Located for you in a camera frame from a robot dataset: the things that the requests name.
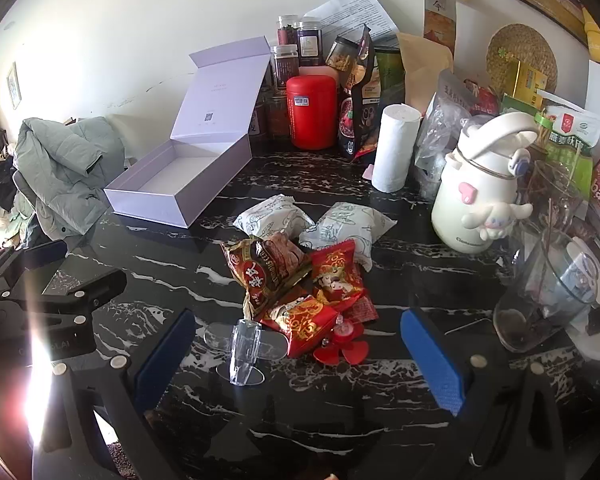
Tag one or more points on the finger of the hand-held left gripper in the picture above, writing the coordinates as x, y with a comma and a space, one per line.
40, 257
95, 285

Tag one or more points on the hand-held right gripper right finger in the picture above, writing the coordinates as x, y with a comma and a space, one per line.
432, 360

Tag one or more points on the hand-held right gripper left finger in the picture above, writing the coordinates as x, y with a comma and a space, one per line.
165, 360

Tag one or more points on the clear plastic holder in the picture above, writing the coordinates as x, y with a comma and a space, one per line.
245, 350

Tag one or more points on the red fish ornament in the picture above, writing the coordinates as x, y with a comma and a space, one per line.
345, 345

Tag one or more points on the red figure-print snack packet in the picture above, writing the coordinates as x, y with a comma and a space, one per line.
340, 280

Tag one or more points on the brown gold snack packet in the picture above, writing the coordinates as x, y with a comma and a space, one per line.
265, 270

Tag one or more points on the red gold snack packet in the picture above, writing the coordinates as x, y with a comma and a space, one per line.
300, 322

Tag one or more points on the white bread-print packet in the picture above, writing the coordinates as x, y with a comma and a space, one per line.
345, 232
270, 217

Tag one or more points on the lavender gift box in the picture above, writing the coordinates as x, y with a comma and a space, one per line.
205, 85

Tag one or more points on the pale green puffer jacket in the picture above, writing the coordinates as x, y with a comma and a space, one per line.
65, 170

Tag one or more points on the clear glass pitcher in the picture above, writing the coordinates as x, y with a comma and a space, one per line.
545, 270

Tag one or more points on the white cartoon bottle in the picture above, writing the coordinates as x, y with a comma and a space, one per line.
475, 185

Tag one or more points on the pink card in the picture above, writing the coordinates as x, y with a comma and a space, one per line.
368, 172

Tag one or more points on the white paper roll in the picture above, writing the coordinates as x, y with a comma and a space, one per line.
395, 150

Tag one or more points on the small red snack packet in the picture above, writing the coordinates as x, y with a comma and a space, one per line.
367, 151

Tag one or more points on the clear plastic bag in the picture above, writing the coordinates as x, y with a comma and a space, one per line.
442, 120

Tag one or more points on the dark sauce jar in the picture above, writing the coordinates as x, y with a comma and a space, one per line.
277, 115

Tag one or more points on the black snack bag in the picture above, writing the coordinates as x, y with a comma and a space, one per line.
362, 105

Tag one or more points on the green snack packet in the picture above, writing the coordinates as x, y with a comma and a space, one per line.
572, 135

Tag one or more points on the red canister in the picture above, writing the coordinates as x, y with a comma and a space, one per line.
310, 115

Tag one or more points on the green tea canister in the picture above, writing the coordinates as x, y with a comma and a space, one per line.
392, 75

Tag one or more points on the brown paper bag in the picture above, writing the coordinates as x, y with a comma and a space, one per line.
422, 65

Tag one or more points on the yellow box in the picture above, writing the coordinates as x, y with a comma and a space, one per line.
527, 80

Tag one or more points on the jar with yellow snacks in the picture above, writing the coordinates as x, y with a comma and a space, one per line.
340, 55

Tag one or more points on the clear jar with red contents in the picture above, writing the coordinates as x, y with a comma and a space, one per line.
287, 30

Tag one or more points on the woven straw mat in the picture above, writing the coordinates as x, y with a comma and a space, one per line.
515, 45

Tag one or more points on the printed paper sheet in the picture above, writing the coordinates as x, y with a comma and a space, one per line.
355, 10

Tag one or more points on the small wall picture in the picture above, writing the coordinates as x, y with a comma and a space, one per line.
13, 85

